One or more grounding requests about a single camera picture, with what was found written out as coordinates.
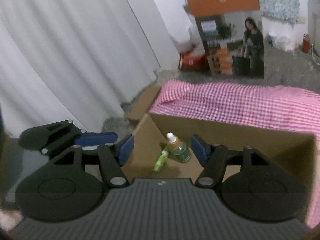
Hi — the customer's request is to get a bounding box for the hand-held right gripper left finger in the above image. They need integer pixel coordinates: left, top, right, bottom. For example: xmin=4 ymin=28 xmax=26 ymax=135
xmin=50 ymin=134 xmax=135 ymax=188

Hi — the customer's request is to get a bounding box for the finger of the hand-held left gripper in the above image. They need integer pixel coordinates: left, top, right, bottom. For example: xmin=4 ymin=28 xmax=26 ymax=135
xmin=40 ymin=119 xmax=118 ymax=156

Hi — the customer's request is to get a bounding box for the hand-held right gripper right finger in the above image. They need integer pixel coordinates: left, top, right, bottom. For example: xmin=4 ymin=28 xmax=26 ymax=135
xmin=191 ymin=134 xmax=272 ymax=188

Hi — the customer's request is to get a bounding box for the brown cardboard box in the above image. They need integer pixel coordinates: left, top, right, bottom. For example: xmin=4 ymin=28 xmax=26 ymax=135
xmin=122 ymin=112 xmax=317 ymax=229

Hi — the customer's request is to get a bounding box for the green dropper bottle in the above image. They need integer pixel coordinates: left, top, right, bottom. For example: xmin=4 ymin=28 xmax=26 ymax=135
xmin=167 ymin=132 xmax=192 ymax=163

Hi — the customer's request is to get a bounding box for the small green tube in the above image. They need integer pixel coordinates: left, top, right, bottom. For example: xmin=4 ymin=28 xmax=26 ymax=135
xmin=153 ymin=150 xmax=169 ymax=172

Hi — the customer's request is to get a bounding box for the pink checked cloth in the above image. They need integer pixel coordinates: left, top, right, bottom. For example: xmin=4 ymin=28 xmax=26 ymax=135
xmin=149 ymin=79 xmax=320 ymax=230

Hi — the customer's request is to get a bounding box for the white curtain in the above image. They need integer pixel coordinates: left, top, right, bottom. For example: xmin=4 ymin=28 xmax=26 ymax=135
xmin=0 ymin=0 xmax=186 ymax=140

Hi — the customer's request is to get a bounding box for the red plastic bag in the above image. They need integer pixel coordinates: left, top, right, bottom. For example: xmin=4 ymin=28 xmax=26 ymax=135
xmin=178 ymin=46 xmax=209 ymax=72

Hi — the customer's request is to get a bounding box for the orange printed appliance box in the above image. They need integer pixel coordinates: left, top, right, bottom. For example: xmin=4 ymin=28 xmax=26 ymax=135
xmin=184 ymin=0 xmax=265 ymax=79

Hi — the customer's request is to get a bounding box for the white plastic bag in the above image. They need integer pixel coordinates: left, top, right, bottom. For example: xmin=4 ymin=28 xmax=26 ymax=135
xmin=274 ymin=34 xmax=301 ymax=52

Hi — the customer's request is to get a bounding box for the red thermos bottle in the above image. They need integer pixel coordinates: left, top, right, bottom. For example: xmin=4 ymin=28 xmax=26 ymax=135
xmin=302 ymin=33 xmax=310 ymax=54

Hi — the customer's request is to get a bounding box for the white cable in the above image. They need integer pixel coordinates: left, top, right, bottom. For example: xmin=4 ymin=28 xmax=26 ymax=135
xmin=311 ymin=40 xmax=320 ymax=66

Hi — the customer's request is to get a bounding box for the floral wall cloth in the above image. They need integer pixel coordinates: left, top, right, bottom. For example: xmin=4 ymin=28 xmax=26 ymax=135
xmin=180 ymin=0 xmax=301 ymax=22

